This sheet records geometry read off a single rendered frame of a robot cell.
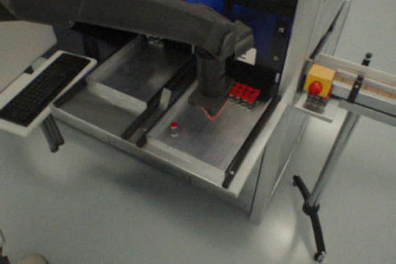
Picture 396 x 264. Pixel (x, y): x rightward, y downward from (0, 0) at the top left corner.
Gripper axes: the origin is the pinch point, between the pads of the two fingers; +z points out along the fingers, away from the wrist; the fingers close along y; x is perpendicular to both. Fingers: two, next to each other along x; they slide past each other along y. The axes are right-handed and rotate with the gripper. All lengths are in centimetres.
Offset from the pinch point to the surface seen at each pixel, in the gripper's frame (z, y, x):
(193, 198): 111, 29, 29
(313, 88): 11.5, 32.8, -16.0
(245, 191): 85, 32, 1
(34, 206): 106, -19, 102
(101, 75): 21, 16, 55
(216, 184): 21.7, -4.2, -3.0
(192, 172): 21.4, -4.1, 4.5
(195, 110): 22.0, 17.3, 16.0
